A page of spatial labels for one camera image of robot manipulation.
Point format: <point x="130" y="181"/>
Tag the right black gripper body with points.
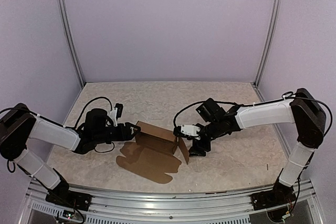
<point x="207" y="146"/>

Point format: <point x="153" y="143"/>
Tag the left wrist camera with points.
<point x="116" y="113"/>

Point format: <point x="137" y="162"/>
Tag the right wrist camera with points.
<point x="187" y="131"/>

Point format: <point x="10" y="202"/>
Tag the left aluminium frame post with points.
<point x="70" y="42"/>

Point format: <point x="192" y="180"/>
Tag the brown cardboard box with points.
<point x="152" y="154"/>

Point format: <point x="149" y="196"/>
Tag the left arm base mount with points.
<point x="73" y="199"/>

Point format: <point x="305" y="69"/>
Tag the front aluminium rail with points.
<point x="112" y="206"/>

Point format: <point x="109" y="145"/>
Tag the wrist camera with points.
<point x="187" y="131"/>
<point x="116" y="113"/>

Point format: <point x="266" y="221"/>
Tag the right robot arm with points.
<point x="299" y="108"/>

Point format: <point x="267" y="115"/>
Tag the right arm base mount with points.
<point x="272" y="198"/>

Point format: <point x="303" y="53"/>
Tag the right aluminium frame post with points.
<point x="268" y="42"/>

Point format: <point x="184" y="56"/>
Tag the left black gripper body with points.
<point x="121" y="136"/>

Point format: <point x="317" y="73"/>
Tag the aluminium frame post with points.
<point x="70" y="42"/>
<point x="268" y="42"/>

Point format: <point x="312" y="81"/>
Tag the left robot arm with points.
<point x="19" y="124"/>

